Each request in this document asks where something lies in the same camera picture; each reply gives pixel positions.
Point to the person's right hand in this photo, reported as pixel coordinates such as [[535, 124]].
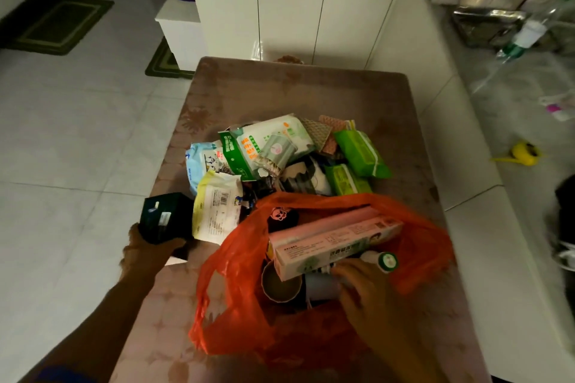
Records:
[[375, 306]]

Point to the person's left hand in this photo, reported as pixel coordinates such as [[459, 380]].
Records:
[[143, 259]]

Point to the person's left thumb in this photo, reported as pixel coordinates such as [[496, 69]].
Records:
[[173, 246]]

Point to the person's right fingers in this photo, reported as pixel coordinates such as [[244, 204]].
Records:
[[357, 272]]

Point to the dark green box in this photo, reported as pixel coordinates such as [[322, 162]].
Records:
[[165, 218]]

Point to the white bottle with green cap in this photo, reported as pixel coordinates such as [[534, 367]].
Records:
[[387, 261]]

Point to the person's left forearm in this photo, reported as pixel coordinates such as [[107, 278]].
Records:
[[94, 333]]

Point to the person's right forearm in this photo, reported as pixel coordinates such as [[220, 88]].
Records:
[[411, 362]]

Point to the grey cup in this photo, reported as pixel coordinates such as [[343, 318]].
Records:
[[321, 287]]

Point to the long pink and green box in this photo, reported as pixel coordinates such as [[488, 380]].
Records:
[[330, 239]]

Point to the white and yellow packet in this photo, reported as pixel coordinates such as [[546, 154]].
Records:
[[216, 207]]

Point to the brown paper cup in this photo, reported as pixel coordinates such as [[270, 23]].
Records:
[[281, 285]]

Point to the orange plastic bag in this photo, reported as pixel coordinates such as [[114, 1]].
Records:
[[238, 302]]

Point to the blue and white tissue packet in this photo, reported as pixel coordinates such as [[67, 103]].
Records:
[[204, 162]]

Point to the black item with pink panda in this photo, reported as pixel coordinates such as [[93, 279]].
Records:
[[282, 218]]

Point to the small green wipes packet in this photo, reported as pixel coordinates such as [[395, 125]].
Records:
[[348, 180]]

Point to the black and white bag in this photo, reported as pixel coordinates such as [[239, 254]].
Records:
[[310, 176]]

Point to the large green wipes packet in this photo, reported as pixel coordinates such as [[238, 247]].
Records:
[[361, 154]]

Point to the green and white bag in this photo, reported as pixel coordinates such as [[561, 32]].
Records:
[[251, 140]]

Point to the round cotton swab pack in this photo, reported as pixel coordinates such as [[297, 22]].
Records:
[[276, 151]]

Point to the pink checkered cloth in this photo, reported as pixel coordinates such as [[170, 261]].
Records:
[[334, 133]]

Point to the brown checkered cloth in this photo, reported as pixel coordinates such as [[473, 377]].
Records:
[[316, 131]]

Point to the white counter unit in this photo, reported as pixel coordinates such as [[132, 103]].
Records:
[[494, 216]]

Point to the blue sleeve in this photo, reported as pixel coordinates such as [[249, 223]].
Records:
[[60, 376]]

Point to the small green floor mat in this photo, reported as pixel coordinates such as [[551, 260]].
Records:
[[161, 63]]

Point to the brown floral tablecloth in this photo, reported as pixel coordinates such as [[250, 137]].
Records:
[[287, 91]]

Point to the yellow watering can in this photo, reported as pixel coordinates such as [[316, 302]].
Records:
[[523, 154]]

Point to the white low side table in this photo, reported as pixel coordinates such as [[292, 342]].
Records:
[[179, 30]]

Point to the black object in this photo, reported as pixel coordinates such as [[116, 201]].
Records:
[[567, 216]]

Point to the large green doormat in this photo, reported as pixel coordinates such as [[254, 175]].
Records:
[[63, 24]]

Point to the pink and white item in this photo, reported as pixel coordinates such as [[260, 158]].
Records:
[[557, 109]]

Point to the white cabinet with doors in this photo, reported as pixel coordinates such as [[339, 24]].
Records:
[[287, 5]]

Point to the shiny metal box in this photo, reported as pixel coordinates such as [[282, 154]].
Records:
[[487, 26]]

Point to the clear plastic bottle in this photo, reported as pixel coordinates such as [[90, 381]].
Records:
[[528, 35]]

